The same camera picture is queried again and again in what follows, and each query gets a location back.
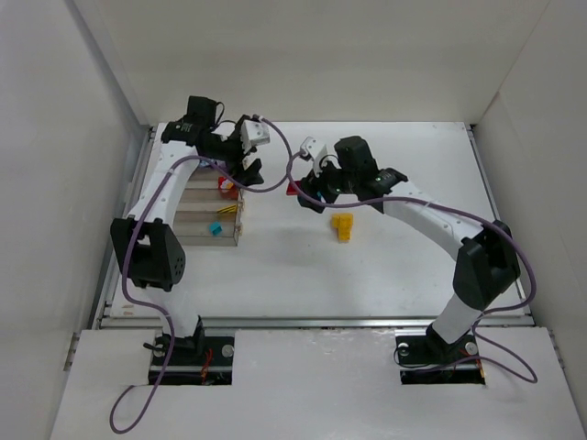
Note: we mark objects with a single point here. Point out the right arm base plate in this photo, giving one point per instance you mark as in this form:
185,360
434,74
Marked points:
421,363

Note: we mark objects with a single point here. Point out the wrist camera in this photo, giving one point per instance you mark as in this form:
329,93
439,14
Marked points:
315,151
254,133

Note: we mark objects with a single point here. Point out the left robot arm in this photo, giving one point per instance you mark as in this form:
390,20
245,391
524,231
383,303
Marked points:
150,257

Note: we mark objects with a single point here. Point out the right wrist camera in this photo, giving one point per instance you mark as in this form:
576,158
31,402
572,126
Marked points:
315,151

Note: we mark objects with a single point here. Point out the yellow lego plate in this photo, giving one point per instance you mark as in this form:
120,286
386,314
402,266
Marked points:
228,209

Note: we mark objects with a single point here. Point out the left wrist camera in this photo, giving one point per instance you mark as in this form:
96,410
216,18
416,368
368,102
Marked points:
254,133

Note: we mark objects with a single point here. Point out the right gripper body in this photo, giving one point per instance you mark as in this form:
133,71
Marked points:
318,184

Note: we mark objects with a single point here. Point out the teal lego brick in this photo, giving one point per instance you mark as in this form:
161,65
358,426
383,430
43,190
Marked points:
215,229

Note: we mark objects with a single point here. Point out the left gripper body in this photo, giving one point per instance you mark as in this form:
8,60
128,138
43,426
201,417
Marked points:
243,161

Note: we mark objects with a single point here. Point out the red arch lego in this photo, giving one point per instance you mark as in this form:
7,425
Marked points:
294,188

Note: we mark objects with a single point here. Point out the red round lego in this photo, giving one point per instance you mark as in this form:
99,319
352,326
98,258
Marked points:
227,189

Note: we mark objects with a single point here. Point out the yellow lego figure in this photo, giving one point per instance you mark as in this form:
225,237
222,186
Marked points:
342,223

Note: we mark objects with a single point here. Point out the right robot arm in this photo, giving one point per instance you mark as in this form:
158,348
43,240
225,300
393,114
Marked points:
485,263

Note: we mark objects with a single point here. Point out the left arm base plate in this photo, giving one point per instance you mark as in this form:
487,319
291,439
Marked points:
206,360

